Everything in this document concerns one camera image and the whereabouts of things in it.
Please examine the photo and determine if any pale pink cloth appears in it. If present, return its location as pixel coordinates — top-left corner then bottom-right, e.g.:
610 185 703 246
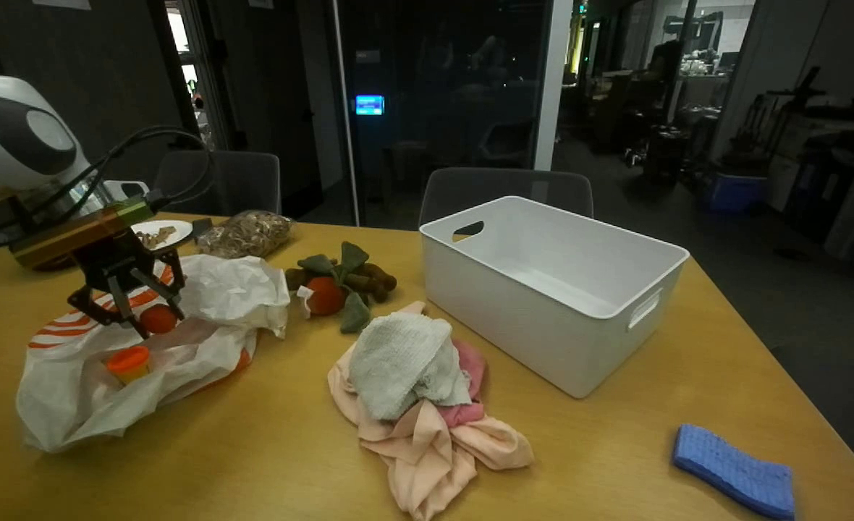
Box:
325 297 538 521

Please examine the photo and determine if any white pillar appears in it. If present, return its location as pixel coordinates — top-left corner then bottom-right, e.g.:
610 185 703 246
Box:
529 0 578 175

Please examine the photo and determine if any white plastic storage bin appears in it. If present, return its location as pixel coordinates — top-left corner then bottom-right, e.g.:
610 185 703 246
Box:
416 191 692 401

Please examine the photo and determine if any brown plush toy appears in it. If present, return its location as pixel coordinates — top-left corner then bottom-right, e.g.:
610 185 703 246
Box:
284 261 399 304

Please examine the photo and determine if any white orange printed carrier bag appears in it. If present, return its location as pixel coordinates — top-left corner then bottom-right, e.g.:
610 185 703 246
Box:
11 251 294 456

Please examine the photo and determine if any blue waste bin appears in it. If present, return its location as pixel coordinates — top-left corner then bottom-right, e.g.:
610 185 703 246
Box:
703 167 773 216

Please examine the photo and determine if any bright pink cloth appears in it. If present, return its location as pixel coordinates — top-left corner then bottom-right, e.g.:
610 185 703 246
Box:
439 337 493 432

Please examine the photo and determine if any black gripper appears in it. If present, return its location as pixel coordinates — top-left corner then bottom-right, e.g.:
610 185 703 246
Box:
64 229 192 342

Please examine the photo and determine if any clear bag of snacks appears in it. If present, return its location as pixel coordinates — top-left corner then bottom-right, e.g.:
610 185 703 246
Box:
194 207 299 261

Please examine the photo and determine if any blue sponge cloth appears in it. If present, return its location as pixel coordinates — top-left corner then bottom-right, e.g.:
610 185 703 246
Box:
672 421 801 521

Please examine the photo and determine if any grey white towel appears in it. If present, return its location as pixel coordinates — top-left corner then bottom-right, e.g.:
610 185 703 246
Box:
344 308 475 426

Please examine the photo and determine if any white plate with food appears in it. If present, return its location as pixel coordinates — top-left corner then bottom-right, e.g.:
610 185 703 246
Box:
128 216 197 256

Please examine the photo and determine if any glowing blue screen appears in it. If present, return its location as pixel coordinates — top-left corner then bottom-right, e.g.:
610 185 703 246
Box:
351 90 391 120

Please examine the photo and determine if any red plush with green leaves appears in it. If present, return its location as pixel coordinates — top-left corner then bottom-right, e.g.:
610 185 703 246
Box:
293 236 377 337

